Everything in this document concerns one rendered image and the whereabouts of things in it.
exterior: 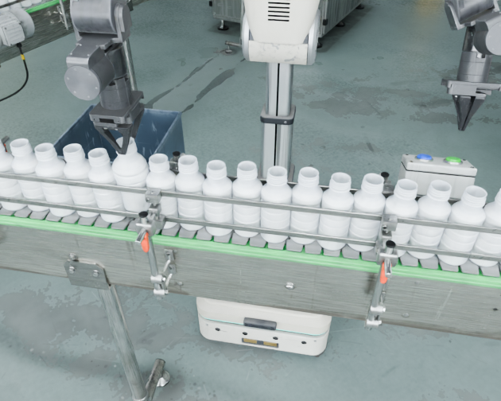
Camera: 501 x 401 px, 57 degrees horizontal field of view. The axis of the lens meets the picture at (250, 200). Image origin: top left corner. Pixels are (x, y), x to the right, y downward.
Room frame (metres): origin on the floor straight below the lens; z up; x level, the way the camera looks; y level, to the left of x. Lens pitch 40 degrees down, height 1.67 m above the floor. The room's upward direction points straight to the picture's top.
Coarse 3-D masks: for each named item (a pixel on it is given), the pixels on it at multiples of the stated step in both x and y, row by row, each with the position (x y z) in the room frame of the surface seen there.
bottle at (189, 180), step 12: (192, 156) 0.75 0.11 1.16; (180, 168) 0.72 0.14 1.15; (192, 168) 0.72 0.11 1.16; (180, 180) 0.72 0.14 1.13; (192, 180) 0.72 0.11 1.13; (180, 192) 0.71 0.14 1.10; (192, 192) 0.71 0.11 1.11; (180, 204) 0.72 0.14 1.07; (192, 204) 0.71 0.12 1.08; (180, 216) 0.72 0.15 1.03; (192, 216) 0.71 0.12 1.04; (192, 228) 0.71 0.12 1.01
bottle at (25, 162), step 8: (16, 144) 0.81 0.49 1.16; (24, 144) 0.82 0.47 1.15; (16, 152) 0.78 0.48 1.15; (24, 152) 0.79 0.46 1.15; (32, 152) 0.80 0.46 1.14; (16, 160) 0.78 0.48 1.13; (24, 160) 0.78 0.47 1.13; (32, 160) 0.79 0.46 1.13; (16, 168) 0.77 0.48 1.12; (24, 168) 0.77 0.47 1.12; (32, 168) 0.78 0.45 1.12; (24, 184) 0.77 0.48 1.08; (32, 184) 0.77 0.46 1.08; (40, 184) 0.78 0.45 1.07; (24, 192) 0.77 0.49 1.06; (32, 192) 0.77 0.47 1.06; (40, 192) 0.78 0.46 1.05; (40, 200) 0.77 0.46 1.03; (32, 208) 0.77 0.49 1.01; (40, 208) 0.77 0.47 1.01; (48, 208) 0.78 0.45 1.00
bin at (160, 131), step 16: (144, 112) 1.34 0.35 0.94; (160, 112) 1.33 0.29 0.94; (176, 112) 1.32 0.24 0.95; (80, 128) 1.28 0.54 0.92; (144, 128) 1.35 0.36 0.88; (160, 128) 1.33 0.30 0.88; (176, 128) 1.27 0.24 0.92; (64, 144) 1.18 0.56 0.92; (80, 144) 1.25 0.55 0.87; (96, 144) 1.34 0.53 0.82; (144, 144) 1.35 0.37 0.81; (160, 144) 1.13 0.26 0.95; (176, 144) 1.25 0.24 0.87; (112, 160) 1.36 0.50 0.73
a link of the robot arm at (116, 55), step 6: (108, 48) 0.73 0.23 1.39; (114, 48) 0.74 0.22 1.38; (120, 48) 0.74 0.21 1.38; (108, 54) 0.73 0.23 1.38; (114, 54) 0.73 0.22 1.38; (120, 54) 0.74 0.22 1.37; (114, 60) 0.73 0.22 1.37; (120, 60) 0.74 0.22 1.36; (114, 66) 0.73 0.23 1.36; (120, 66) 0.74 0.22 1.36; (126, 66) 0.76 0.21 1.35; (120, 72) 0.73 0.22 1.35; (126, 72) 0.75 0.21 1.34; (114, 78) 0.73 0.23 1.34
